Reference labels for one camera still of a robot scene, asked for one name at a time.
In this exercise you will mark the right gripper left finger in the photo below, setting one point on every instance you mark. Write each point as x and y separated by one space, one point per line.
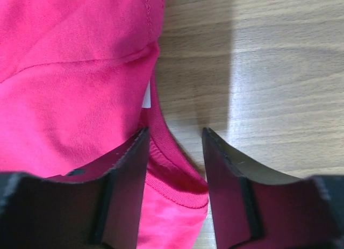
95 206

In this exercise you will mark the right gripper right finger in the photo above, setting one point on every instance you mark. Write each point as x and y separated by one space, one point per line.
254 206

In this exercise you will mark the pink t shirt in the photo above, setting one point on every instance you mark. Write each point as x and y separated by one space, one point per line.
77 80

